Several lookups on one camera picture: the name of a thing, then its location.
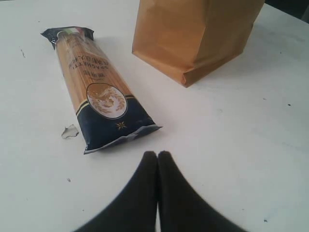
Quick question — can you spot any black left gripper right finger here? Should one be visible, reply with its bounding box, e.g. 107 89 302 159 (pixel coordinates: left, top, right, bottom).
157 151 244 232

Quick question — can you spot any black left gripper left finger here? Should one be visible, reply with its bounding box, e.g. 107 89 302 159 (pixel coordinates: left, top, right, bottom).
77 151 158 232

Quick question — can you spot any spaghetti pack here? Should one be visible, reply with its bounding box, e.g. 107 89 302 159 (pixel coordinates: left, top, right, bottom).
41 26 160 154

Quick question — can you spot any brown paper shopping bag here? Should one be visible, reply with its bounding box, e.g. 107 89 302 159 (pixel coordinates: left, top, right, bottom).
132 0 264 87

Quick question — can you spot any torn clear plastic scrap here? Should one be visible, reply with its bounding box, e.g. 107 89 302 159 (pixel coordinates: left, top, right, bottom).
61 124 79 139

